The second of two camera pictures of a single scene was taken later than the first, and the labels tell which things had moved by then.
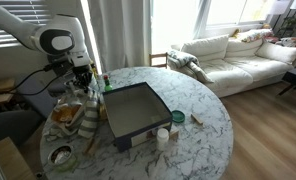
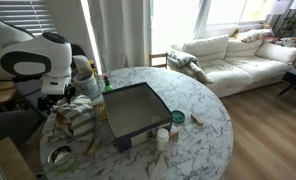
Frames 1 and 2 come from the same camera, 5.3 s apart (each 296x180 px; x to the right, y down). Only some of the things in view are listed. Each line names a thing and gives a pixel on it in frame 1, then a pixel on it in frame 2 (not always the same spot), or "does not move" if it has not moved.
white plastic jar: (162, 139) does not move
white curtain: (122, 32) does not move
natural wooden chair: (158, 55) does not move
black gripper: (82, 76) → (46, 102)
